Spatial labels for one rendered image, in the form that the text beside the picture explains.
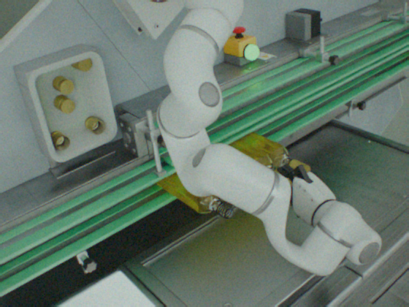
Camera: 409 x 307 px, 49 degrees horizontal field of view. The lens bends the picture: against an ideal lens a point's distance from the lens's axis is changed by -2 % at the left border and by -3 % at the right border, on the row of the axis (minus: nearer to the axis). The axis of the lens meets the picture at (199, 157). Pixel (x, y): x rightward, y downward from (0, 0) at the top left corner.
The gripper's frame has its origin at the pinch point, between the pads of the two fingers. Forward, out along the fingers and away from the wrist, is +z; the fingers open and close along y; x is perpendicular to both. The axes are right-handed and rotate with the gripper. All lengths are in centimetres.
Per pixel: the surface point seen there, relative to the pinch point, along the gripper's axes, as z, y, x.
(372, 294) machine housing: -27.6, -15.0, -3.4
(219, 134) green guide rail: 18.7, 6.3, 7.9
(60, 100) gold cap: 25, 24, 43
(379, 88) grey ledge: 48, -14, -75
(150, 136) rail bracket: 12.0, 15.4, 27.3
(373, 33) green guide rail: 38, 13, -60
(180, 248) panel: 5.3, -12.6, 27.1
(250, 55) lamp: 34.1, 18.8, -10.8
